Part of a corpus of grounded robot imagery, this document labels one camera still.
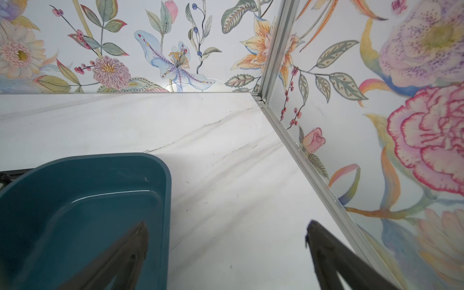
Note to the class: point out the black white chess board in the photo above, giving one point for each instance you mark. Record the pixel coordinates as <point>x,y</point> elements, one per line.
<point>7,177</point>

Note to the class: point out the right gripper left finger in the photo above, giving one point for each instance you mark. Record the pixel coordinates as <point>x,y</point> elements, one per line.
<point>116,268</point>

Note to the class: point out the teal plastic tray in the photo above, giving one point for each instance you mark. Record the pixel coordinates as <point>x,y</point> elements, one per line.
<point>60,216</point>

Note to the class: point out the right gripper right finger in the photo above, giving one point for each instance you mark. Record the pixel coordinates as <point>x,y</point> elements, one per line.
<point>333,260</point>

